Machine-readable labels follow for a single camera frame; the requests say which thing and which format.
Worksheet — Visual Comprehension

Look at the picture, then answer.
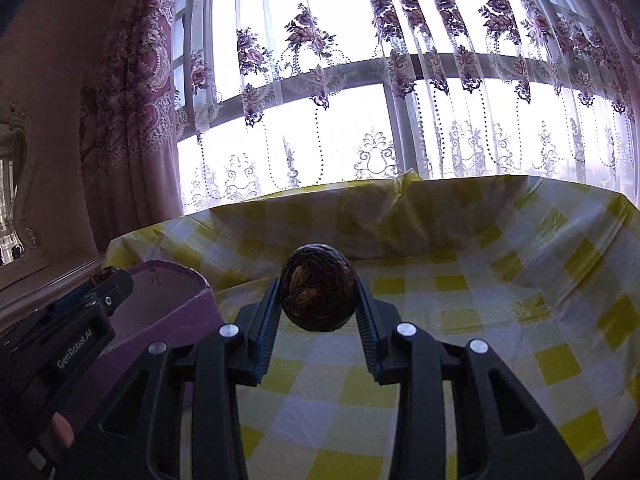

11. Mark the ornate mirror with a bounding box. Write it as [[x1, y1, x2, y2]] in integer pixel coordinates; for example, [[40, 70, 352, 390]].
[[0, 102, 40, 266]]

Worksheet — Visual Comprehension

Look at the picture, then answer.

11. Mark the grey window frame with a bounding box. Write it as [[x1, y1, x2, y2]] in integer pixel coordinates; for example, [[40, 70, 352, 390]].
[[172, 0, 640, 181]]

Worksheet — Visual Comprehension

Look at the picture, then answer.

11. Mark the yellow checked tablecloth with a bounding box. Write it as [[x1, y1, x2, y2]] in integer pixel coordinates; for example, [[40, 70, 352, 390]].
[[102, 172, 640, 480]]

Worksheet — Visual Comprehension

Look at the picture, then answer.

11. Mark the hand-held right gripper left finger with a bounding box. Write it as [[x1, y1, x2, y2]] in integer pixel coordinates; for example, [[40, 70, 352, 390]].
[[65, 276, 281, 480]]

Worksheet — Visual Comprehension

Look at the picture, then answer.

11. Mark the person's left hand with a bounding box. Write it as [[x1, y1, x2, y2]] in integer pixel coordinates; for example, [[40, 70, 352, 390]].
[[50, 412, 77, 449]]

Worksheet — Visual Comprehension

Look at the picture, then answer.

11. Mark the sheer floral curtain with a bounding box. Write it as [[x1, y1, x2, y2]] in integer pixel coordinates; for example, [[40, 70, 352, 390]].
[[175, 0, 640, 211]]

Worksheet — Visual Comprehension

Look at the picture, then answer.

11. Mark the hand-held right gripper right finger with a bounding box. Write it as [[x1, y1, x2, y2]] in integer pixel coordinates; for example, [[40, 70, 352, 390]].
[[354, 276, 586, 480]]

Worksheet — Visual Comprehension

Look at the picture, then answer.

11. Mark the pink patterned curtain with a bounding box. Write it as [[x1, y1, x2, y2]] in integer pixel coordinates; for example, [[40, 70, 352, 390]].
[[80, 0, 211, 251]]

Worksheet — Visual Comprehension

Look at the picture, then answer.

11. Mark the cream furniture edge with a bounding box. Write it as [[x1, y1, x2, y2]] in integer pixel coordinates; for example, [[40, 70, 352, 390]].
[[0, 255, 108, 321]]

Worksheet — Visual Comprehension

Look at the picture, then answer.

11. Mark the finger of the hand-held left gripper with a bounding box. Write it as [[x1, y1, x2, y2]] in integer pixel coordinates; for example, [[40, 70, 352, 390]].
[[91, 269, 135, 312], [49, 289, 99, 318]]

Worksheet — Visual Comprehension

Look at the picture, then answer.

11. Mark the dark avocado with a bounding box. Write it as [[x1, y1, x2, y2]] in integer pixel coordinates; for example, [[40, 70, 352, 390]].
[[279, 243, 359, 332]]

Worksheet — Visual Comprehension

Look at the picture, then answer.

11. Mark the purple cardboard box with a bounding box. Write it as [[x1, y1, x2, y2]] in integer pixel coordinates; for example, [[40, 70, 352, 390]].
[[52, 259, 226, 428]]

